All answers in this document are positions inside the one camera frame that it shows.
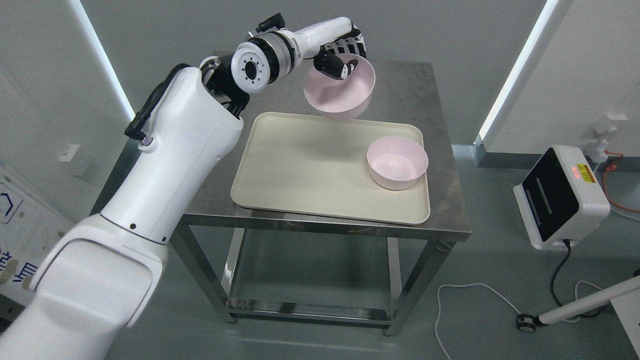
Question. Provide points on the white stand leg with caster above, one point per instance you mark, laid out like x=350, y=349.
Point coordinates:
x=624, y=295

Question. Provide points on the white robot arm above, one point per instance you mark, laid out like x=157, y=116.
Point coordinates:
x=100, y=277

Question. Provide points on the white black charging unit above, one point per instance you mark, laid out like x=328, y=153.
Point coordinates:
x=560, y=199

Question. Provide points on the white wall plug right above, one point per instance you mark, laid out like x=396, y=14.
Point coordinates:
x=606, y=127

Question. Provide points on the beige plastic tray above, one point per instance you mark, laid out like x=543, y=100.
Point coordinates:
x=305, y=164

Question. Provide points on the white wall socket left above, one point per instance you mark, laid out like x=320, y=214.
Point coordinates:
x=72, y=155

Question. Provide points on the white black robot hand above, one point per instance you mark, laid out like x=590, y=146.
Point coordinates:
x=322, y=43

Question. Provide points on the white sign with characters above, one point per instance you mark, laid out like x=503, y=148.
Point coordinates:
x=29, y=229

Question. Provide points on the pink bowl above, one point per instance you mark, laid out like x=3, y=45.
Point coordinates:
x=396, y=163
x=341, y=100

